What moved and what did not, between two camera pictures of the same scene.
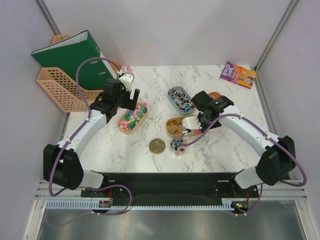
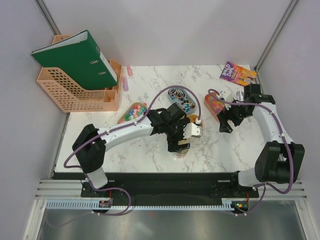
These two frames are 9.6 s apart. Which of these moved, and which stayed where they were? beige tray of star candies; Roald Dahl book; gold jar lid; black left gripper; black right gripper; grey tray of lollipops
Moved: gold jar lid; black left gripper; black right gripper
Stayed: Roald Dahl book; beige tray of star candies; grey tray of lollipops
